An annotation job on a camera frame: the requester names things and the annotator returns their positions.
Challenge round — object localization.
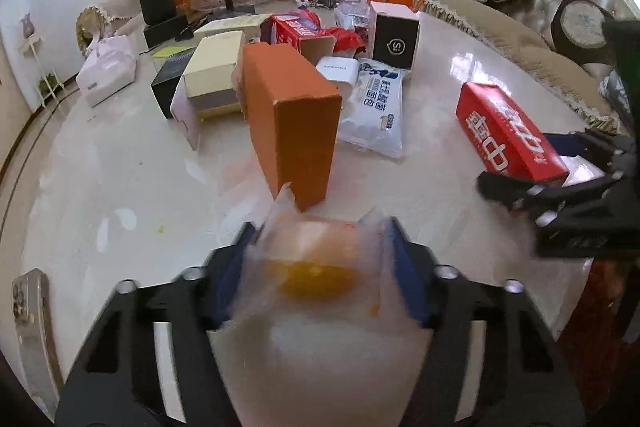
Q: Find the open red carton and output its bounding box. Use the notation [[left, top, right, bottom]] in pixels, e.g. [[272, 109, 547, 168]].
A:
[[269, 13, 337, 66]]

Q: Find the cream cardboard box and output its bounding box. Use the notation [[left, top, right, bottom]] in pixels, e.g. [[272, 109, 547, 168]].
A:
[[182, 29, 247, 118]]

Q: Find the black cardboard box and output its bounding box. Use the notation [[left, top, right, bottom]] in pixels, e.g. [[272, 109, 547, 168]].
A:
[[150, 47, 197, 120]]

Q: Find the red fleece pajamas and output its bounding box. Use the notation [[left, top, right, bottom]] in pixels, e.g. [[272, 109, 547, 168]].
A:
[[565, 257, 640, 410]]

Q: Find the black box with round logo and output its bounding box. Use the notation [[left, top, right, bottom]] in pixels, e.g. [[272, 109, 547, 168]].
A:
[[369, 1, 421, 70]]

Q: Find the smartphone in clear case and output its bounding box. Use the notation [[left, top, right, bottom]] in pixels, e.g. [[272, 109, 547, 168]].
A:
[[10, 269, 62, 419]]

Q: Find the clear plastic bag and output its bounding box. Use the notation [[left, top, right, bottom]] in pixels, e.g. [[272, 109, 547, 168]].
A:
[[210, 182, 437, 427]]

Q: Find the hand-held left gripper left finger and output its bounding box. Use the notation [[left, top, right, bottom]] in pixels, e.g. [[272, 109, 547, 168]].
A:
[[54, 221, 258, 427]]

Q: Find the tall orange cardboard box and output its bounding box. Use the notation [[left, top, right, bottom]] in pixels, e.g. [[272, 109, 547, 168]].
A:
[[242, 42, 344, 212]]

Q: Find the red printed cardboard box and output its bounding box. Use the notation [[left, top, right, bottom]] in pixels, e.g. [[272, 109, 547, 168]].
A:
[[455, 82, 571, 186]]

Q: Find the black upright box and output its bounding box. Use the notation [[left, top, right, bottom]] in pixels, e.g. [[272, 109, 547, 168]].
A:
[[139, 0, 177, 24]]

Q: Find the clear plastic packaging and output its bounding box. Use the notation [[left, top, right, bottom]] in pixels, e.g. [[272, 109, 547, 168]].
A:
[[333, 1, 374, 34]]

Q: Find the black flat box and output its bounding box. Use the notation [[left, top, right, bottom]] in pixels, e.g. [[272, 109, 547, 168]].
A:
[[142, 16, 192, 48]]

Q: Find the white wet wipes pack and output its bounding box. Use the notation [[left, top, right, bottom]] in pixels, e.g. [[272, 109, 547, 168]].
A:
[[337, 61, 417, 160]]

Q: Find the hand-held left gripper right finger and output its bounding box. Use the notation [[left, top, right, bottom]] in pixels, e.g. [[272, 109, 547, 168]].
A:
[[384, 216, 587, 427]]

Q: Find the orange peel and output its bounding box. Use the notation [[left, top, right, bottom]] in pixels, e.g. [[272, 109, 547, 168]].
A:
[[272, 258, 359, 301]]

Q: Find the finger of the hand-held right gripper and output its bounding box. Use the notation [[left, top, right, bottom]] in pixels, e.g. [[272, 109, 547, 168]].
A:
[[477, 171, 621, 224], [542, 130, 626, 168]]

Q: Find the red snack packet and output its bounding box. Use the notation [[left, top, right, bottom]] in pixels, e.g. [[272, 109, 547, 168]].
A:
[[329, 27, 369, 58]]

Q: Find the small white side shelf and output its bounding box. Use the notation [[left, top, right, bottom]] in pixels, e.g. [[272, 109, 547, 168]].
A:
[[19, 32, 60, 108]]

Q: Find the small white box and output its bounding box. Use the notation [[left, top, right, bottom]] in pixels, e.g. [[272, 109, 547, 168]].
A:
[[315, 55, 362, 88]]

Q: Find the white tissue pack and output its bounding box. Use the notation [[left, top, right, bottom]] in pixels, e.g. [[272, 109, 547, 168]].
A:
[[75, 35, 137, 108]]

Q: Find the flat white box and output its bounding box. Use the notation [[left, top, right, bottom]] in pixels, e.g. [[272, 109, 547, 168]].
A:
[[192, 14, 272, 44]]

